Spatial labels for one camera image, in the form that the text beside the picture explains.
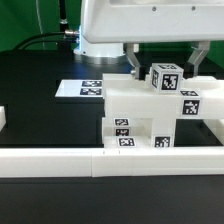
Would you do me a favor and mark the black cable bundle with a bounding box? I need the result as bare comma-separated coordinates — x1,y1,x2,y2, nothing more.
13,29,81,52

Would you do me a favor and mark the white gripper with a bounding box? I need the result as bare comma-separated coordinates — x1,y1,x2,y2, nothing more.
81,0,224,80

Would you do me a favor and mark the white chair back frame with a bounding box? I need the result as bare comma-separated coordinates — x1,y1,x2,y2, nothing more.
103,73,224,119

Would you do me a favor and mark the white U-shaped fence wall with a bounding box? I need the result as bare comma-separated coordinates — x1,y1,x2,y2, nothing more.
0,104,224,178

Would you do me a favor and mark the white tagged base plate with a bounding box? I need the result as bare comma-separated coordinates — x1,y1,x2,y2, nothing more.
55,79,103,98

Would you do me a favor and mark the white chair seat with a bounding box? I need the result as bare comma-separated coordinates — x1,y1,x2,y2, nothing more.
101,116,177,149

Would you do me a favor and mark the white tagged nut cube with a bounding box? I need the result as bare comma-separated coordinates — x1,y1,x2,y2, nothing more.
150,63,184,94

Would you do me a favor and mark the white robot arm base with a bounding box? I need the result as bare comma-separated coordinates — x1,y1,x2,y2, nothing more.
73,35,128,65

